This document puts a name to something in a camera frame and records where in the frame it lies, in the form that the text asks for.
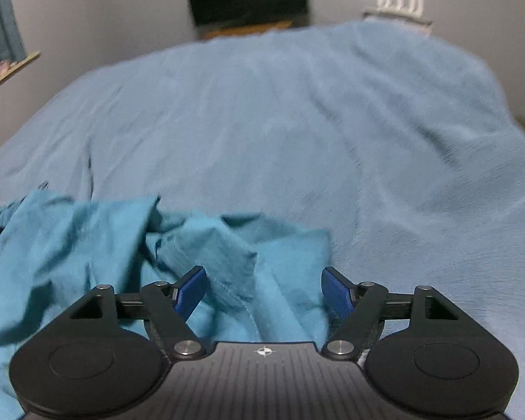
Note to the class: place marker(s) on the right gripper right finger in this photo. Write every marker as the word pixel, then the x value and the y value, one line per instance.
pixel 420 352

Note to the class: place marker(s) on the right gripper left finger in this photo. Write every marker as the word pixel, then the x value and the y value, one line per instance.
pixel 108 352

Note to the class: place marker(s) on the teal blue garment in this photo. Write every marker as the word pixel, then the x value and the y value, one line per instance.
pixel 264 273

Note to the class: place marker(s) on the light blue fleece blanket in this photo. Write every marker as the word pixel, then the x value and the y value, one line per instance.
pixel 399 145

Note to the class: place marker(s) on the wooden window sill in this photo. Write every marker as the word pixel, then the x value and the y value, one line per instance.
pixel 16 67

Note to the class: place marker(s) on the small router shelf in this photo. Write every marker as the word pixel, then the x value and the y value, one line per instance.
pixel 409 20

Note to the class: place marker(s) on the white wifi router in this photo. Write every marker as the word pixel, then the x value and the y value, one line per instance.
pixel 405 8

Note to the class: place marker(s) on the wooden monitor desk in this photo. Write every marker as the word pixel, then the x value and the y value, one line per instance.
pixel 249 30

